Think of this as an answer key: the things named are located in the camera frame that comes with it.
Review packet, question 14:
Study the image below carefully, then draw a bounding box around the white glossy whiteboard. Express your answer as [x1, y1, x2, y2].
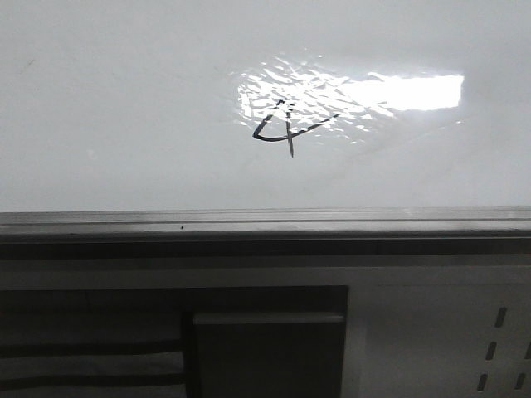
[1, 1, 530, 211]

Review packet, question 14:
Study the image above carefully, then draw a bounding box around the grey aluminium whiteboard tray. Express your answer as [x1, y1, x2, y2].
[1, 207, 530, 259]

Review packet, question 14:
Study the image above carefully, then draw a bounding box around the dark grey box panel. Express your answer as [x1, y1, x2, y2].
[193, 312, 345, 397]

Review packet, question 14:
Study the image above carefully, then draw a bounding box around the dark slatted cabinet front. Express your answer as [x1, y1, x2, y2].
[1, 286, 348, 397]

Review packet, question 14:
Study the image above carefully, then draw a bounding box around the white perforated metal panel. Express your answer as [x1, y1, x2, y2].
[341, 266, 530, 397]

